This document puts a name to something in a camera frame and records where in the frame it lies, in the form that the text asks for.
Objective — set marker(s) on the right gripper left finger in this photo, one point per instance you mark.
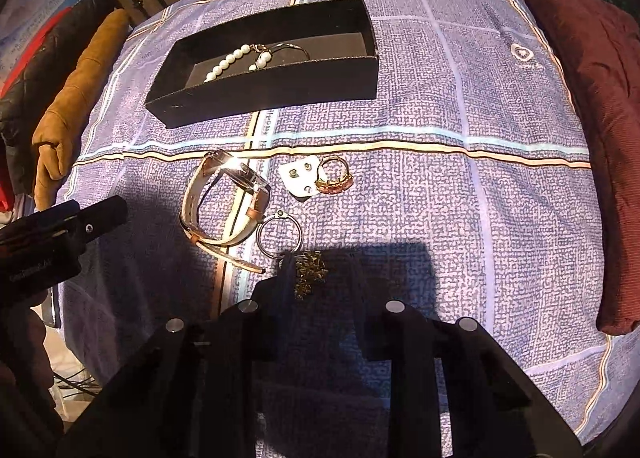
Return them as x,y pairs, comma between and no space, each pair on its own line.
188,392

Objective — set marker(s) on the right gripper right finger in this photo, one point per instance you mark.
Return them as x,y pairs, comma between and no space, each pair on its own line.
494,409

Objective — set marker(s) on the gold flower earrings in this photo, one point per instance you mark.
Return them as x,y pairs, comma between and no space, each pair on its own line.
310,269

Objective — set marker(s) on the white strap wristwatch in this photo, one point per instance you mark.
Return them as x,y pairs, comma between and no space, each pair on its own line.
224,202

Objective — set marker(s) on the gold ring red stones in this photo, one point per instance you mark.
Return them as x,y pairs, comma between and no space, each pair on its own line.
333,175

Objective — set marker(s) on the white earring card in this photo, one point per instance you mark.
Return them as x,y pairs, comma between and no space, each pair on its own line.
299,177

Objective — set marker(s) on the black jewelry box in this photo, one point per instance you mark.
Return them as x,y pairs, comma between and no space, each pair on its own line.
215,73

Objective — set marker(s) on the thin silver bangle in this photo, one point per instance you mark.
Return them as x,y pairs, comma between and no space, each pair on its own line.
266,53

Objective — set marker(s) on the operator left hand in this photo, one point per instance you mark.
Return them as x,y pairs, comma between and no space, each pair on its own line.
30,426

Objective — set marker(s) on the red puffer jacket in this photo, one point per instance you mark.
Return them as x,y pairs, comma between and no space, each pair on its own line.
6,191

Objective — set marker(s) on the tan suede garment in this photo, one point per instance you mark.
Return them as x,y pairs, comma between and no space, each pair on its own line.
57,135

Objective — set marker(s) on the black quilted jacket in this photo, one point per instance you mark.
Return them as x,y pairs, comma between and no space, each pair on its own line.
44,76

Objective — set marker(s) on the blue plaid bed sheet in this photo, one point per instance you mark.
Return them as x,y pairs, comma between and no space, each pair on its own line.
463,188

